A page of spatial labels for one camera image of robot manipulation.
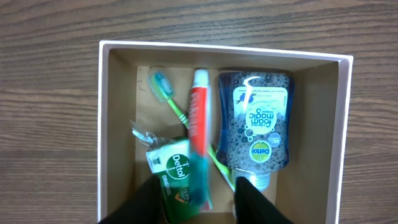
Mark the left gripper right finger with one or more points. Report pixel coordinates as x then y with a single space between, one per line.
252 207

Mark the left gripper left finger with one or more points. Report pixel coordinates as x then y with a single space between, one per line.
144 207

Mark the green Dettol soap bar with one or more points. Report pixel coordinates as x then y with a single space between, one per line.
169 160

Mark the blue foam soap bottle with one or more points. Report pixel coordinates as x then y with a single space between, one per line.
255 112

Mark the Colgate toothpaste tube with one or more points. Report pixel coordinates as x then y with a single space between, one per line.
199 183

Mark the green toothbrush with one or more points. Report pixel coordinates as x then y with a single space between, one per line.
162 89

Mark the white cardboard box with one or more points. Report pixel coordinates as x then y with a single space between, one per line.
308 190

